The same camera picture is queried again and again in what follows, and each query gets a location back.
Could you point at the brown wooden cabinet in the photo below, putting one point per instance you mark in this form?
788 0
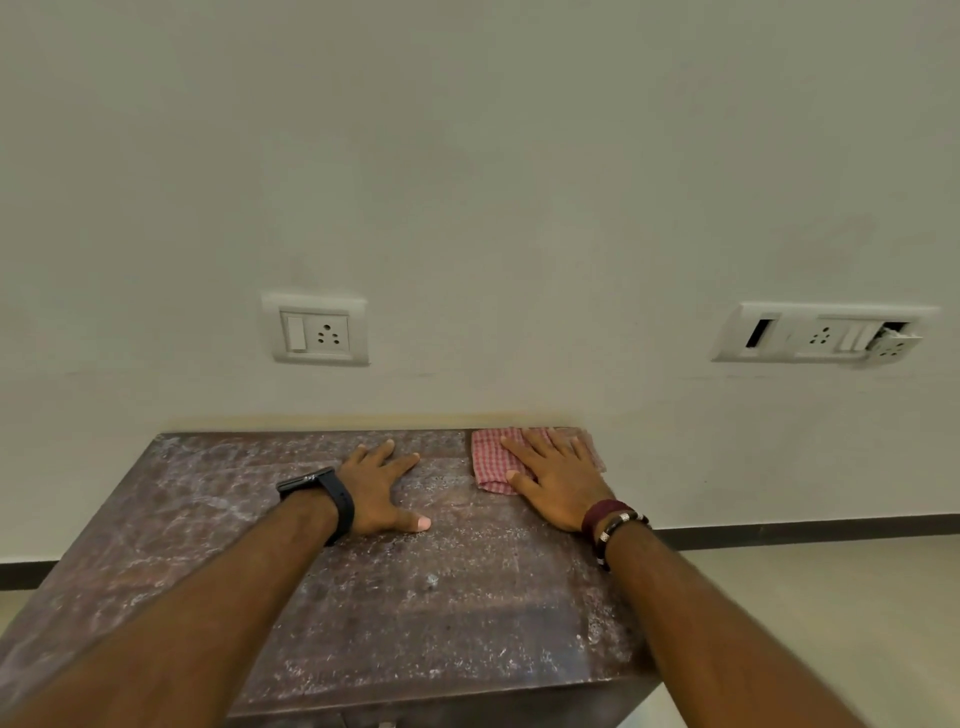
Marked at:
450 585

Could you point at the person's left hand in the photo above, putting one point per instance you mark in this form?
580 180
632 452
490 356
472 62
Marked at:
371 491

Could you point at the person's right hand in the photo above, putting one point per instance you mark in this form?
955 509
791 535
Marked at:
562 491

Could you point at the wide white switch socket panel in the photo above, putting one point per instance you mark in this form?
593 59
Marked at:
795 334

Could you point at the black smartwatch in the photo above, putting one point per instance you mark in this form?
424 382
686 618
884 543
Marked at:
341 502

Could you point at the red checked cleaning cloth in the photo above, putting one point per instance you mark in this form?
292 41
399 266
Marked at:
487 457

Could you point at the person's right forearm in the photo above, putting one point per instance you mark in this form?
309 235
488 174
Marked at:
712 645

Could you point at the maroon thread wristband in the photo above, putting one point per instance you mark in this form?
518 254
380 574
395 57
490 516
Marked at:
600 516

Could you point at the small white switch socket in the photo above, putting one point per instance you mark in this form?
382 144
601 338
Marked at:
315 330

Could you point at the person's left forearm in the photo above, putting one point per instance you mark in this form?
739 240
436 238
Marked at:
187 622

